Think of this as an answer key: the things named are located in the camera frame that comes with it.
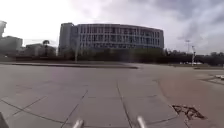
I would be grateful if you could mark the grey paved plaza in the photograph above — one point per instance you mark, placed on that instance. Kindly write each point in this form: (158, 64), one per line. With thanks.
(100, 87)

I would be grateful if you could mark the large curved glass-fronted building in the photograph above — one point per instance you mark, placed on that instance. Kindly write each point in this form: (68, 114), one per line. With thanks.
(113, 36)

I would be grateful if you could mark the row of dark trees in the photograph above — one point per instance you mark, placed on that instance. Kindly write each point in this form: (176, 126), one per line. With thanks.
(140, 55)

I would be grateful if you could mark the dark raised kerb strip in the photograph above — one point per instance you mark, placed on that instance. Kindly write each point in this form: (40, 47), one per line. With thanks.
(76, 65)

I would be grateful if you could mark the robot's own part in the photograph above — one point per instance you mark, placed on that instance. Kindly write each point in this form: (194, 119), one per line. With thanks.
(78, 124)
(142, 122)

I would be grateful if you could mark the low building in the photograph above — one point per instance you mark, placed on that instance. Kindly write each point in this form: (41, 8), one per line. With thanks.
(38, 50)

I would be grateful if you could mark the pole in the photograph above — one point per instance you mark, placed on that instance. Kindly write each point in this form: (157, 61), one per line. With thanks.
(192, 55)

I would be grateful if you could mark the grey building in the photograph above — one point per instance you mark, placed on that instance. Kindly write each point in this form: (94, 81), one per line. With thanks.
(8, 43)

